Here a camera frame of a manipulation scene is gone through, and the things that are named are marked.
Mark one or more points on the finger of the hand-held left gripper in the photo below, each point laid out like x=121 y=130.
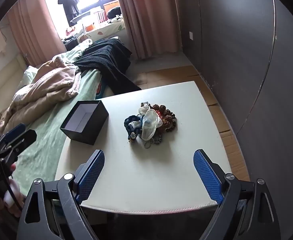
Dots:
x=11 y=131
x=24 y=137

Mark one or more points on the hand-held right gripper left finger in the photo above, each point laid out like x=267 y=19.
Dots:
x=91 y=172

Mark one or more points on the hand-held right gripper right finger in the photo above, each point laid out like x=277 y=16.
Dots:
x=206 y=172

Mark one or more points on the black cardboard box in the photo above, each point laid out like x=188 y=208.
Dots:
x=86 y=122

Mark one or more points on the blue scrunchie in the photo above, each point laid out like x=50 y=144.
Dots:
x=130 y=127

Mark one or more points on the person's left hand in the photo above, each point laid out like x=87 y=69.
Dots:
x=10 y=195

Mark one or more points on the green bed sheet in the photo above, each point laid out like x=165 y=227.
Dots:
x=49 y=135

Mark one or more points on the beige blanket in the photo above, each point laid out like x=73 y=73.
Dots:
x=49 y=85

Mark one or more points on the light green pillow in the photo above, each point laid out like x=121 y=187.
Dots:
x=31 y=76

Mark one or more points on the orange blue printed cloth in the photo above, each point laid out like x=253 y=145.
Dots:
x=101 y=90

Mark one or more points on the cardboard floor sheet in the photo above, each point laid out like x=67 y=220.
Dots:
x=176 y=73

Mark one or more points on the pink curtain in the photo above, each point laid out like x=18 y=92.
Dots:
x=36 y=27
x=149 y=17

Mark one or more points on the black knitted blanket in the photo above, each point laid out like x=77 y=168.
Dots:
x=104 y=57

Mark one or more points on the clear plastic container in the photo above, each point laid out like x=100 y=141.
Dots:
x=89 y=23

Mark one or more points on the patterned windowsill cloth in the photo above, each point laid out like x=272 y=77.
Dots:
x=106 y=28

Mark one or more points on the hanging dark clothes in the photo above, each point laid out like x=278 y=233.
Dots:
x=67 y=0

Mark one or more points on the black bag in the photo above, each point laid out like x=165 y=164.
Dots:
x=114 y=12

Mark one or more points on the orange box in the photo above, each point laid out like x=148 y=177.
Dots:
x=111 y=7

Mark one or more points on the white wall socket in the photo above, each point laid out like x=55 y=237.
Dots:
x=191 y=35

